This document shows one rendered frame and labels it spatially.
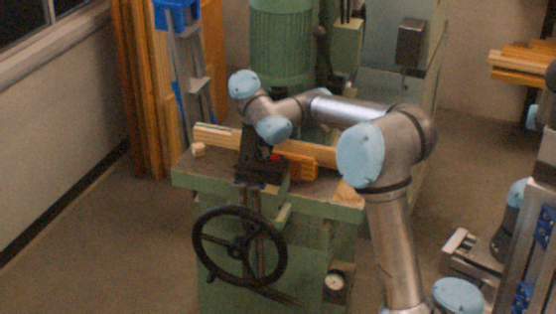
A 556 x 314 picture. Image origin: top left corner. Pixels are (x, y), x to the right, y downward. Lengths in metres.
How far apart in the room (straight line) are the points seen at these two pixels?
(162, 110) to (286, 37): 1.68
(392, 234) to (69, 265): 2.09
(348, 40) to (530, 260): 0.87
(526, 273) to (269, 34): 0.90
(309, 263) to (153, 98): 1.58
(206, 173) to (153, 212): 1.38
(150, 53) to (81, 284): 1.12
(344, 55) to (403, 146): 0.85
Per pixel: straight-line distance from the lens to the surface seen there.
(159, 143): 3.59
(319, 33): 1.78
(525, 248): 1.65
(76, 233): 3.40
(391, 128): 1.32
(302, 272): 2.19
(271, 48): 1.90
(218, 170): 2.12
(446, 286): 1.55
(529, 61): 3.82
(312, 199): 2.00
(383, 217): 1.35
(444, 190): 3.72
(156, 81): 3.41
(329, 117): 1.61
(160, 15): 2.80
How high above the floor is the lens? 2.08
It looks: 33 degrees down
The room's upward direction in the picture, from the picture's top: 2 degrees clockwise
